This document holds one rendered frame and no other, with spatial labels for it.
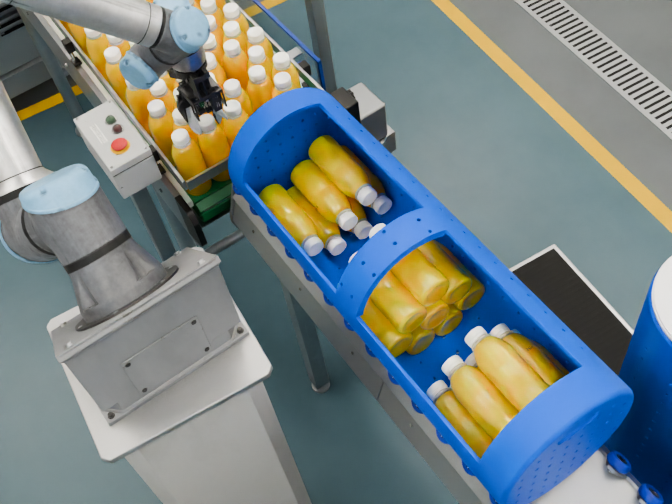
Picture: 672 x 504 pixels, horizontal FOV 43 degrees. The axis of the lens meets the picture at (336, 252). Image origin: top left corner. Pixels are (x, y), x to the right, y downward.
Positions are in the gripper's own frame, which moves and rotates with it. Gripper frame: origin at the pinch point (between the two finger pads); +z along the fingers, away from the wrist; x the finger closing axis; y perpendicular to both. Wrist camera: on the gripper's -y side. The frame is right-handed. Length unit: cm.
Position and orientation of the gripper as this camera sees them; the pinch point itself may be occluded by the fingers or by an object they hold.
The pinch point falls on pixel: (206, 123)
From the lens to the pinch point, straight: 198.8
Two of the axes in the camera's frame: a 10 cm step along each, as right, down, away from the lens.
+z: 1.1, 5.7, 8.2
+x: 8.2, -5.1, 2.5
